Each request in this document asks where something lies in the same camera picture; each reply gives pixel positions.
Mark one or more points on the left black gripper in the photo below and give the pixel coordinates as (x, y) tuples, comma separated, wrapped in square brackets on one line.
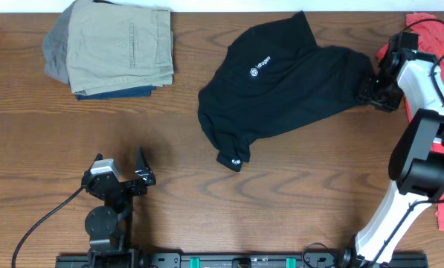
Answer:
[(123, 184)]

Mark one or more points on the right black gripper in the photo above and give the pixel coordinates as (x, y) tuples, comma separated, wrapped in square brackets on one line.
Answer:
[(372, 91)]

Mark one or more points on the black polo shirt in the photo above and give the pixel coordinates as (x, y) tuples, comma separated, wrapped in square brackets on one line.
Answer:
[(275, 78)]

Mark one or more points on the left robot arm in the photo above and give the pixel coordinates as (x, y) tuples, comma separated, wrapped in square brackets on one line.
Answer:
[(110, 226)]

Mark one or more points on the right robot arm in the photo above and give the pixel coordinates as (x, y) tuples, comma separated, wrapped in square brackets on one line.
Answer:
[(416, 166)]

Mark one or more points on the folded beige khaki pants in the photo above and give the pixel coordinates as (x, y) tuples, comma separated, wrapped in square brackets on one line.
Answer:
[(113, 47)]

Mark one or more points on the folded grey garment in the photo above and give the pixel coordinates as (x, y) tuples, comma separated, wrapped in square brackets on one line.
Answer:
[(55, 45)]

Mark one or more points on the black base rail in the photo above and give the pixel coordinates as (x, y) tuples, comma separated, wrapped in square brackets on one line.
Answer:
[(225, 260)]

